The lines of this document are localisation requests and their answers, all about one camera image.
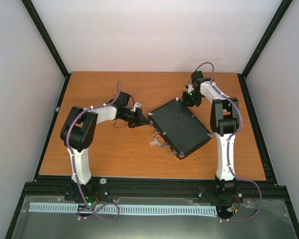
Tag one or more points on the white perforated cable strip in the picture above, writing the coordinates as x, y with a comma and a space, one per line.
127, 210

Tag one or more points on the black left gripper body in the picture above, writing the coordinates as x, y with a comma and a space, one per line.
129, 116

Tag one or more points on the black poker set case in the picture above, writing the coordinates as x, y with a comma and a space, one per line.
177, 128

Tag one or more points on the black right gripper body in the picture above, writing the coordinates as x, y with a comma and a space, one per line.
193, 99

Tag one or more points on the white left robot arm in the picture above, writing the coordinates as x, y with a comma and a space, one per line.
78, 130

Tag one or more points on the black aluminium frame rail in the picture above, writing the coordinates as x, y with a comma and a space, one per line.
196, 190

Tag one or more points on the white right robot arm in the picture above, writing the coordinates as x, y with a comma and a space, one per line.
224, 120

